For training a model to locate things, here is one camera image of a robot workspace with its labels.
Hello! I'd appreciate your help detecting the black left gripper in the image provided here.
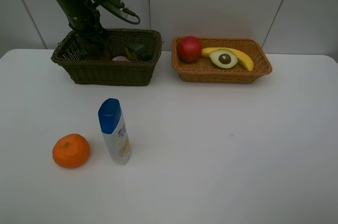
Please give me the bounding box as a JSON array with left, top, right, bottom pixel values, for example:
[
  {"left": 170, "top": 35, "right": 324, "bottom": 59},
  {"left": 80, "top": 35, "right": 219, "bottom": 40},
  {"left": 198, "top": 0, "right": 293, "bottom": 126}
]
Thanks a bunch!
[{"left": 63, "top": 0, "right": 111, "bottom": 60}]

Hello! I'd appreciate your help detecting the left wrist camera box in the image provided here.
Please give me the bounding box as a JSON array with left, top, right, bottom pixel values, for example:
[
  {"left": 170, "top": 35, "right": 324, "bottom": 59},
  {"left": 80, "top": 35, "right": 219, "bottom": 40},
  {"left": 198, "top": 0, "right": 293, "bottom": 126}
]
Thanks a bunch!
[{"left": 93, "top": 0, "right": 128, "bottom": 20}]

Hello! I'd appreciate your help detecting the white blue shampoo bottle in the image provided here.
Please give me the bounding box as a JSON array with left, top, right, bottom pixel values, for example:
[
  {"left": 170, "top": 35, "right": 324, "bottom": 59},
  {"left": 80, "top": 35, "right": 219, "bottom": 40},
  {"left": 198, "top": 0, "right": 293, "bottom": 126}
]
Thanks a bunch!
[{"left": 98, "top": 98, "right": 131, "bottom": 165}]

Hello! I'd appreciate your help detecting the halved avocado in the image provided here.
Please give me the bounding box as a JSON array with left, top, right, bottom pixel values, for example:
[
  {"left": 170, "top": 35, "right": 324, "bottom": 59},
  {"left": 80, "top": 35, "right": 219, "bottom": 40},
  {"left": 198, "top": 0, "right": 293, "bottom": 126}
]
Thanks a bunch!
[{"left": 209, "top": 49, "right": 238, "bottom": 69}]

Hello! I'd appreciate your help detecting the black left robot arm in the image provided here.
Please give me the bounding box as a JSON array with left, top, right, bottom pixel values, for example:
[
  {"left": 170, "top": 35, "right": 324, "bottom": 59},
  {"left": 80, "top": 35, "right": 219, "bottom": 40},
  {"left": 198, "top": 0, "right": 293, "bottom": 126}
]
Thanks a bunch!
[{"left": 56, "top": 0, "right": 111, "bottom": 61}]

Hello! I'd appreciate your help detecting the yellow banana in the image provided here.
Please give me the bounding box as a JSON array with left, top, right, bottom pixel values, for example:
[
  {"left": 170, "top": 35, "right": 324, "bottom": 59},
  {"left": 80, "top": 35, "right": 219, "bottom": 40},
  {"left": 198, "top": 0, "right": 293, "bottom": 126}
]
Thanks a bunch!
[{"left": 202, "top": 48, "right": 254, "bottom": 71}]

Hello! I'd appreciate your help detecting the black left camera cable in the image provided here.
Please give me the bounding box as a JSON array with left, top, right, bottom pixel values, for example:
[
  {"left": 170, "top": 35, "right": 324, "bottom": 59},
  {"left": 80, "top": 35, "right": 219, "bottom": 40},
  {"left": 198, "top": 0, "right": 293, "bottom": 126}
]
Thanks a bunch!
[{"left": 100, "top": 7, "right": 142, "bottom": 25}]

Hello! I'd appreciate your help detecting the red apple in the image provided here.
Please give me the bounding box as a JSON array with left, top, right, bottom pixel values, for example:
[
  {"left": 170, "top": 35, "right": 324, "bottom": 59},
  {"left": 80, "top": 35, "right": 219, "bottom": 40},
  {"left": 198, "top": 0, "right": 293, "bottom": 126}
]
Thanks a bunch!
[{"left": 177, "top": 36, "right": 202, "bottom": 63}]

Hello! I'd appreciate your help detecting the orange wicker basket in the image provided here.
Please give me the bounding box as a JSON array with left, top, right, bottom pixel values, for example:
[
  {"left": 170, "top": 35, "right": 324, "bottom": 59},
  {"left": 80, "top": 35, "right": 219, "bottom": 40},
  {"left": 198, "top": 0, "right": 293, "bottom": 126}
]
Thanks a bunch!
[{"left": 172, "top": 36, "right": 273, "bottom": 84}]

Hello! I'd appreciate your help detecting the dark brown wicker basket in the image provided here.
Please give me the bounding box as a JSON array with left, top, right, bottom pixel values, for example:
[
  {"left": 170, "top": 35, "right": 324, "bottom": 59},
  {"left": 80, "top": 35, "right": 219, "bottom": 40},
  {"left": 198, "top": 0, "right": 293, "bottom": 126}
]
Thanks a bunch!
[{"left": 51, "top": 29, "right": 162, "bottom": 86}]

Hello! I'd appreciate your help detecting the orange mandarin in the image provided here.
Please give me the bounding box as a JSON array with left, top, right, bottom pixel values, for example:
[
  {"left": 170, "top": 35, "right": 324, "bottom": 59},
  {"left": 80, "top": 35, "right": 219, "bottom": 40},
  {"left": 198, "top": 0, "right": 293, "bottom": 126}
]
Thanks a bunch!
[{"left": 52, "top": 134, "right": 90, "bottom": 169}]

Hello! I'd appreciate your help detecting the pink soap bottle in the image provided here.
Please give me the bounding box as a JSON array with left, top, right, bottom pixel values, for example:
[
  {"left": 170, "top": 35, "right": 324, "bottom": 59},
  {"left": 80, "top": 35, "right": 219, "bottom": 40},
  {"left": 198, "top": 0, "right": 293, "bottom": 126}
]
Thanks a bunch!
[{"left": 112, "top": 55, "right": 130, "bottom": 62}]

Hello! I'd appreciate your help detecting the dark green bottle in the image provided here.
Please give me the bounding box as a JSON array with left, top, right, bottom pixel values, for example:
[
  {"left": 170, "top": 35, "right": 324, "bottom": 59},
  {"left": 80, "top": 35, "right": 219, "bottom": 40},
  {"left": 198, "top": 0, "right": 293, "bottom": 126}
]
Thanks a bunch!
[{"left": 125, "top": 42, "right": 153, "bottom": 62}]

